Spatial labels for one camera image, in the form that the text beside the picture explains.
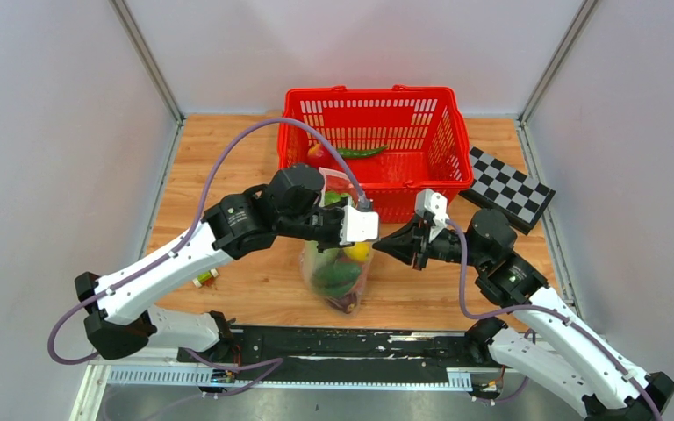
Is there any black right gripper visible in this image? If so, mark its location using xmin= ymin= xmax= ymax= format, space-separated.
xmin=372 ymin=213 xmax=489 ymax=271

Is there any green white napa cabbage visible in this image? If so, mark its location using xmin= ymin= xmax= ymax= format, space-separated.
xmin=305 ymin=190 xmax=350 ymax=275

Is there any yellow lemon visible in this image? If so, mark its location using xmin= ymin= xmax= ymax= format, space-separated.
xmin=342 ymin=242 xmax=371 ymax=263

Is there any clear zip top bag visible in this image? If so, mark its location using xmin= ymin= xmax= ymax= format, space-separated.
xmin=301 ymin=168 xmax=373 ymax=314

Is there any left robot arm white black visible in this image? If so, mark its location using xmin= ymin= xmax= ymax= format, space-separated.
xmin=75 ymin=164 xmax=350 ymax=362

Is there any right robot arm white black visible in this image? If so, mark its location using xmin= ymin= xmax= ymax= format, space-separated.
xmin=373 ymin=209 xmax=674 ymax=420

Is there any red apple left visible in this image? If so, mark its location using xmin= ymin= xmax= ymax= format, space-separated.
xmin=305 ymin=143 xmax=333 ymax=168

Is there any green chili pepper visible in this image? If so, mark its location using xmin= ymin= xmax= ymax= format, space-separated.
xmin=337 ymin=146 xmax=388 ymax=160

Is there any red plastic shopping basket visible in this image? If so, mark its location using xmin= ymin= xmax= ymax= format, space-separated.
xmin=283 ymin=85 xmax=474 ymax=224

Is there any black white checkerboard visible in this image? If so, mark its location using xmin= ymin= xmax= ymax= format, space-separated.
xmin=459 ymin=146 xmax=556 ymax=235

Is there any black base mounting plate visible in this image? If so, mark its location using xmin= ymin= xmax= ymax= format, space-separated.
xmin=201 ymin=325 xmax=505 ymax=385

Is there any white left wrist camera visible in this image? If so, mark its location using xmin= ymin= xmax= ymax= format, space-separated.
xmin=339 ymin=205 xmax=380 ymax=246

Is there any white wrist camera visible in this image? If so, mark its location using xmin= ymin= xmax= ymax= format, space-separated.
xmin=339 ymin=205 xmax=380 ymax=246
xmin=414 ymin=189 xmax=448 ymax=241

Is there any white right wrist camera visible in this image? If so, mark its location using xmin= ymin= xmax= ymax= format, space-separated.
xmin=414 ymin=189 xmax=448 ymax=241

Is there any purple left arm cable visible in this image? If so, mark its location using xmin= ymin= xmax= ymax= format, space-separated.
xmin=47 ymin=117 xmax=370 ymax=367

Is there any white slotted cable duct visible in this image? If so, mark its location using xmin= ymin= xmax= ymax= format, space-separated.
xmin=107 ymin=366 xmax=474 ymax=391

